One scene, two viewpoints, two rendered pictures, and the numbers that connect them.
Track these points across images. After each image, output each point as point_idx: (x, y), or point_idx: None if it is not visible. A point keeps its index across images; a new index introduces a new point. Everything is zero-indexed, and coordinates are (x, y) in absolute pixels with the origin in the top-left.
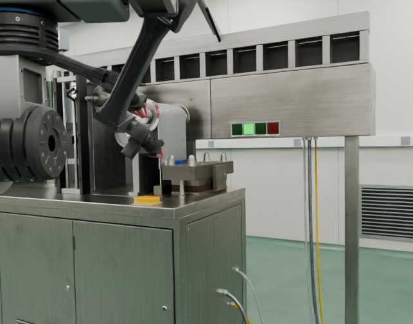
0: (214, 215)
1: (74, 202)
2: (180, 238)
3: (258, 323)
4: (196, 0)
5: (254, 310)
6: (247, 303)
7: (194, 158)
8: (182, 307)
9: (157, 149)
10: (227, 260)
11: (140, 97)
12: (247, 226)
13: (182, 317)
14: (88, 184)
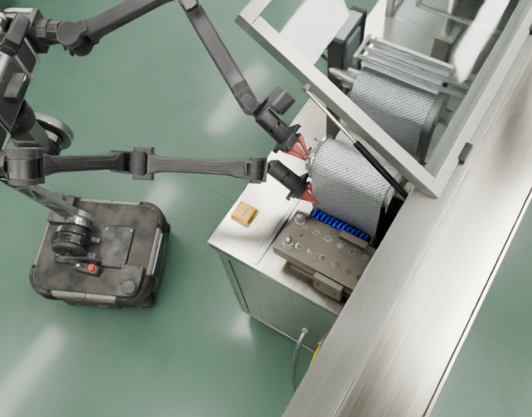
0: (282, 289)
1: None
2: (220, 258)
3: (454, 414)
4: (20, 185)
5: (495, 416)
6: (521, 410)
7: (285, 242)
8: (229, 280)
9: (288, 195)
10: (314, 325)
11: (284, 142)
12: None
13: (231, 284)
14: (335, 137)
